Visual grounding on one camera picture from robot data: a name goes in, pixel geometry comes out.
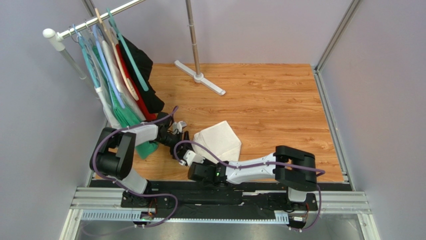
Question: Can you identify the white cloth napkin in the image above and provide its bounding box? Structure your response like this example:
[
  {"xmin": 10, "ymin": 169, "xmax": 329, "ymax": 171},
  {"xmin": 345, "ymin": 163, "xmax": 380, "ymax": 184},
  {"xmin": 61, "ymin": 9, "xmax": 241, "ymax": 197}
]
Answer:
[{"xmin": 192, "ymin": 120, "xmax": 242, "ymax": 164}]

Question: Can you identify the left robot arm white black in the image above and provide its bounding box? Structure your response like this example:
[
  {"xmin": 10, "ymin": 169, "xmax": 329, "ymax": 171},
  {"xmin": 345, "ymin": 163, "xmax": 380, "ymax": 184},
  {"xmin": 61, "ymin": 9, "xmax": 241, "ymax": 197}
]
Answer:
[{"xmin": 89, "ymin": 112, "xmax": 192, "ymax": 196}]

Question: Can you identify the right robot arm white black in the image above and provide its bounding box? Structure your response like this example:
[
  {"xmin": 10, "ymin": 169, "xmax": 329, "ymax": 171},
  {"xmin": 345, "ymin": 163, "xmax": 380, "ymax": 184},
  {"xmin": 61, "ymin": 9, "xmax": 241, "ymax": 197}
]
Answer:
[{"xmin": 181, "ymin": 145, "xmax": 325, "ymax": 203}]

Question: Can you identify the red hanging garment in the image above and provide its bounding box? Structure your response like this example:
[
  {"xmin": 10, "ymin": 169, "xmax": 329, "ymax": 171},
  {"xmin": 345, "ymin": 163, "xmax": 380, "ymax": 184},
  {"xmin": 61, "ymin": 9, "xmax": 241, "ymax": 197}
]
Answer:
[{"xmin": 115, "ymin": 44, "xmax": 157, "ymax": 121}]

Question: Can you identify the green hanging garment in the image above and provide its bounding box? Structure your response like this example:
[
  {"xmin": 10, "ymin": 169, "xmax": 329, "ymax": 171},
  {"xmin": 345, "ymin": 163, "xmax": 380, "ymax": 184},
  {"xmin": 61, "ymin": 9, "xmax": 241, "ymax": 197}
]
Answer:
[{"xmin": 89, "ymin": 44, "xmax": 160, "ymax": 160}]

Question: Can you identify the black hanging garment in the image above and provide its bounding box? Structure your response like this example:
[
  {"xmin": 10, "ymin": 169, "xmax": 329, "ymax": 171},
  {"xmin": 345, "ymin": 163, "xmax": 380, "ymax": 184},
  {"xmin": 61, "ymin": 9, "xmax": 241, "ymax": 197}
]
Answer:
[{"xmin": 118, "ymin": 38, "xmax": 166, "ymax": 114}]

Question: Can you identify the blue plastic hanger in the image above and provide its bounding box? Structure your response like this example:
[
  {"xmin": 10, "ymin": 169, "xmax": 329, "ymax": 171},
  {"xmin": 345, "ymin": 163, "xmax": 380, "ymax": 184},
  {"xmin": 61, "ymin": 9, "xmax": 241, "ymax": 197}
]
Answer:
[{"xmin": 91, "ymin": 24, "xmax": 126, "ymax": 109}]

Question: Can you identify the white hanging garment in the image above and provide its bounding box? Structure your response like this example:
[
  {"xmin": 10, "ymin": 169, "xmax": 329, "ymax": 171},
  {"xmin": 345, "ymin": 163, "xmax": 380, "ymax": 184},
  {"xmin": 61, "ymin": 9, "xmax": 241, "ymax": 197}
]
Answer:
[{"xmin": 77, "ymin": 30, "xmax": 146, "ymax": 129}]

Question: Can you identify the light teal plastic hanger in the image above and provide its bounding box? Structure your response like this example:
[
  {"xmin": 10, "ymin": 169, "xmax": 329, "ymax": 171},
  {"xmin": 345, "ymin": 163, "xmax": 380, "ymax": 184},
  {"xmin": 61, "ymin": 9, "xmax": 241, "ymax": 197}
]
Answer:
[{"xmin": 72, "ymin": 24, "xmax": 101, "ymax": 89}]

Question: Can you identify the wooden hanger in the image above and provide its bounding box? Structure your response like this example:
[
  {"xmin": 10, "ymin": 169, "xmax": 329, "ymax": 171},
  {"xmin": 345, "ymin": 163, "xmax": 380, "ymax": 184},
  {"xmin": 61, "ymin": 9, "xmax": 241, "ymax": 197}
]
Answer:
[{"xmin": 94, "ymin": 8, "xmax": 139, "ymax": 103}]

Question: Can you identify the white clothes rack stand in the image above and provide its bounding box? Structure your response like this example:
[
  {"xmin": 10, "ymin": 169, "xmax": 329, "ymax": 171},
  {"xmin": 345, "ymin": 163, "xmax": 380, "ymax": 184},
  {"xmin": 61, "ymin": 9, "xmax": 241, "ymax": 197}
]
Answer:
[{"xmin": 42, "ymin": 0, "xmax": 227, "ymax": 100}]

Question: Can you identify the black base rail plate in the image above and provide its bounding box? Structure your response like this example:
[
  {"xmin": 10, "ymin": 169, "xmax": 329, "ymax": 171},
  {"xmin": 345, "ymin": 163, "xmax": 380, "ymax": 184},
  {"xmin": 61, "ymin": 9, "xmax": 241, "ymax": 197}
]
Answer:
[{"xmin": 89, "ymin": 179, "xmax": 353, "ymax": 221}]

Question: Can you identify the white slotted cable duct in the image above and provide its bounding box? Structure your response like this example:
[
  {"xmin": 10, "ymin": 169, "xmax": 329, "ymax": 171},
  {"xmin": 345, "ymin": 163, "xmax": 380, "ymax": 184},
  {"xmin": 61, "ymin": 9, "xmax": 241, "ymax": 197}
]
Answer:
[{"xmin": 80, "ymin": 209, "xmax": 290, "ymax": 225}]

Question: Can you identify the aluminium frame rail left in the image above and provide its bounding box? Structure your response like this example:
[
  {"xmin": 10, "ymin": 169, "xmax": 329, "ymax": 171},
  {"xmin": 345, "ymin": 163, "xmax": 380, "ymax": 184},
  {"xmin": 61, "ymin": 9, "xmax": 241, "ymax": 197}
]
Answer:
[{"xmin": 49, "ymin": 118, "xmax": 106, "ymax": 240}]

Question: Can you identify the aluminium frame rail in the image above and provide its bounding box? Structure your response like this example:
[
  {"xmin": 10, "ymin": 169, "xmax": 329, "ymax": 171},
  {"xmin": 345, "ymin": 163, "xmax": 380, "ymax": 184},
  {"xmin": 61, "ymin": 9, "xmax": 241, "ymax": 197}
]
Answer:
[
  {"xmin": 49, "ymin": 118, "xmax": 106, "ymax": 240},
  {"xmin": 311, "ymin": 0, "xmax": 363, "ymax": 184}
]

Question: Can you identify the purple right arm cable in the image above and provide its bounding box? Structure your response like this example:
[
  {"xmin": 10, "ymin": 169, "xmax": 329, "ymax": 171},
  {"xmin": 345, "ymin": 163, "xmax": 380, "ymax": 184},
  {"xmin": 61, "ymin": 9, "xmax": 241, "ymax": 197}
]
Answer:
[{"xmin": 173, "ymin": 140, "xmax": 326, "ymax": 233}]

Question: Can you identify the aluminium frame rail right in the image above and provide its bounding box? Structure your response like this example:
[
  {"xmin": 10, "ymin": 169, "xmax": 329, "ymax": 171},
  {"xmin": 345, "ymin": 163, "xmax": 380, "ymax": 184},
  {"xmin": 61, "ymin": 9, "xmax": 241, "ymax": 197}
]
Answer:
[{"xmin": 311, "ymin": 0, "xmax": 363, "ymax": 184}]

